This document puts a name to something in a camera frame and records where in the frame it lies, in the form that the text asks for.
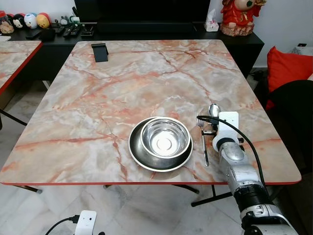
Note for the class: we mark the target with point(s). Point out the stainless steel spoon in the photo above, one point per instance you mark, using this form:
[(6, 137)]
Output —
[(213, 109)]

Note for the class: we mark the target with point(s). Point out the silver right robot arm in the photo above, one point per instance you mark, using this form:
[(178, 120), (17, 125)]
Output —
[(240, 172)]

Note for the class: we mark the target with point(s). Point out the stainless steel fork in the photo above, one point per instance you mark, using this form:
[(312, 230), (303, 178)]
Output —
[(205, 152)]

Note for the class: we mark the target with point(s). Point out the stainless steel bowl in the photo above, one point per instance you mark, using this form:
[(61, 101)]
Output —
[(165, 138)]

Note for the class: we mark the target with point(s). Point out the stainless steel plate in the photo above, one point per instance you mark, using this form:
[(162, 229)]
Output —
[(143, 159)]

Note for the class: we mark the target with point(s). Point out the black chair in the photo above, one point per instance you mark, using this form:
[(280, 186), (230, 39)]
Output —
[(293, 122)]

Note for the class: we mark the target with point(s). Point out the red cushion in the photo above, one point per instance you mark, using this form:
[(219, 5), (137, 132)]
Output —
[(288, 68)]

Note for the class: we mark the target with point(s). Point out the white tissue box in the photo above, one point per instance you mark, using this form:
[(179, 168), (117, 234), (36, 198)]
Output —
[(212, 23)]

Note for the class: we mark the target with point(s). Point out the red fortune god figurine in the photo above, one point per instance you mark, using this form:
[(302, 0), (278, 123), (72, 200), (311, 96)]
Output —
[(239, 17)]

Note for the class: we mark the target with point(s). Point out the black phone stand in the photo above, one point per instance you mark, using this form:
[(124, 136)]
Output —
[(100, 52)]

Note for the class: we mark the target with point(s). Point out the black television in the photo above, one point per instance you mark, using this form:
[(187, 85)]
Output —
[(142, 10)]

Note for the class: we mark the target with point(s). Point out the black remote control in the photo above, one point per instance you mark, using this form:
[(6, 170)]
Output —
[(71, 31)]

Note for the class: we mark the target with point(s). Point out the yellow red round toy head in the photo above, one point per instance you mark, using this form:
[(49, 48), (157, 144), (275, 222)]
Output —
[(43, 20)]

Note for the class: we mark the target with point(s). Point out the small marble side table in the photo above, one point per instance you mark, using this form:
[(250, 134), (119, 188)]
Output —
[(14, 58)]

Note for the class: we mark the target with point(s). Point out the white blue round toy head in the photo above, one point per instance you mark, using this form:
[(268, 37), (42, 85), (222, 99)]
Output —
[(30, 20)]

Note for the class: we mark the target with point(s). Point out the black white round toy head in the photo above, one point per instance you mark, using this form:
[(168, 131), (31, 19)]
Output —
[(18, 21)]

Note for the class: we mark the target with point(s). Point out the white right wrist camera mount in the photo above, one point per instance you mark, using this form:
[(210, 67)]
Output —
[(228, 121)]

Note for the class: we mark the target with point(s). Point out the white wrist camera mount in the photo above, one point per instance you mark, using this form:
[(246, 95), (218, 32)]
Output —
[(86, 223), (228, 121)]

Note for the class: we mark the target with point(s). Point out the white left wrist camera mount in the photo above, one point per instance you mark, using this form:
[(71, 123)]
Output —
[(86, 223)]

